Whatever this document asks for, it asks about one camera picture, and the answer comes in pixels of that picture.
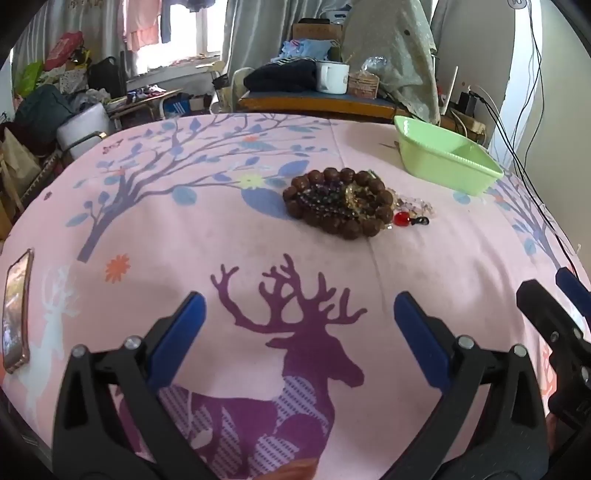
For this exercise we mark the dark green bundle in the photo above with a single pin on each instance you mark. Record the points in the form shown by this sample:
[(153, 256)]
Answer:
[(41, 110)]

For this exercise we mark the green plastic basin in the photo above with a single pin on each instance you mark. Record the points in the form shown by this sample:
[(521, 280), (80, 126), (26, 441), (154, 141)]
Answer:
[(443, 154)]

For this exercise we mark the white enamel mug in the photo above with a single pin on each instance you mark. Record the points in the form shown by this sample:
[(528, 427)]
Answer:
[(331, 78)]

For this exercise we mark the red bag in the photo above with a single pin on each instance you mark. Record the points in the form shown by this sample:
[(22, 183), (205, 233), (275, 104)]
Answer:
[(64, 48)]

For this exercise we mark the wicker basket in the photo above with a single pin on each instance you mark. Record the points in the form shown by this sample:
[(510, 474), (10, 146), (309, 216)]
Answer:
[(363, 85)]

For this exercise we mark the beige plastic chair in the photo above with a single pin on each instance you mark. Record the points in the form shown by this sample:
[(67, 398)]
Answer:
[(228, 90)]

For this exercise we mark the blue shoe box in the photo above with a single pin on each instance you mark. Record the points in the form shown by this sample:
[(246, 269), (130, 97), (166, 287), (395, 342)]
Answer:
[(178, 107)]

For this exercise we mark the grey cloth cover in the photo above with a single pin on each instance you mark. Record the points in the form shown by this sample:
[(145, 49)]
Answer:
[(397, 55)]

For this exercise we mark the pink hanging clothes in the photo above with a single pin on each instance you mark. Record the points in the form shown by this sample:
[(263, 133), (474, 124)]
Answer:
[(141, 23)]

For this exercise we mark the low wooden table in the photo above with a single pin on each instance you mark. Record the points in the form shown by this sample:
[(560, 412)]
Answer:
[(143, 104)]

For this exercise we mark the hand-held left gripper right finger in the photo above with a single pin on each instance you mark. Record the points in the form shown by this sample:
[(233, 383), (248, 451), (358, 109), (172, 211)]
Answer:
[(418, 330)]

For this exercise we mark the blue clothes pile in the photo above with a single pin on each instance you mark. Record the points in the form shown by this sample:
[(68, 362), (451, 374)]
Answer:
[(302, 50)]

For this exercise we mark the wooden desk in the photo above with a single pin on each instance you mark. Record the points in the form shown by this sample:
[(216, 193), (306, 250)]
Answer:
[(318, 104)]

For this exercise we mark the smartphone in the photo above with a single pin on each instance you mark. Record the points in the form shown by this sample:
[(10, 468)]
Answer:
[(16, 309)]

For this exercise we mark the cardboard box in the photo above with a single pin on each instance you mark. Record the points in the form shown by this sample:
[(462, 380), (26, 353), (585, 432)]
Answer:
[(318, 30)]

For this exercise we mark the clear plastic bag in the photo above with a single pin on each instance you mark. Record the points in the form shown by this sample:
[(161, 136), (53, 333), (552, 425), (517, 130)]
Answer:
[(376, 64)]

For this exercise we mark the black bag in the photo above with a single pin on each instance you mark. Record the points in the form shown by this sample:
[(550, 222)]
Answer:
[(107, 76)]

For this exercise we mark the brown paper bag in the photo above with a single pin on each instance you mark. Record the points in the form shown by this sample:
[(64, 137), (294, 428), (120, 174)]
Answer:
[(18, 161)]

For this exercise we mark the dark folded clothing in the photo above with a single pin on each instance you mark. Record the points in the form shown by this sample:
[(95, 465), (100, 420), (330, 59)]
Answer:
[(281, 76)]

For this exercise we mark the pink printed blanket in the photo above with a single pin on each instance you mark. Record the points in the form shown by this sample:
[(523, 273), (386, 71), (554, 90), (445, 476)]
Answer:
[(194, 221)]

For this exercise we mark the white storage bin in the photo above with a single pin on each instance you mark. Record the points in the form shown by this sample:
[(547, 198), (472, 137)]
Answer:
[(85, 129)]

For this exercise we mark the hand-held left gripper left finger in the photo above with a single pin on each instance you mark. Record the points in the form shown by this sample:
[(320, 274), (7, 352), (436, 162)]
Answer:
[(182, 330)]

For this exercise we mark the black power adapter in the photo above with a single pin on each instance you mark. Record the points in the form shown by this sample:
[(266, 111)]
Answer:
[(471, 102)]

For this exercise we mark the red bead pendant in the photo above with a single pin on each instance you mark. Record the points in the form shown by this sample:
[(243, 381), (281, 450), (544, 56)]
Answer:
[(403, 218)]

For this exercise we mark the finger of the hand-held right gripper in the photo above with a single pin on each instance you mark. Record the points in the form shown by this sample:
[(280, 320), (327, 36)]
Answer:
[(575, 288), (549, 314)]

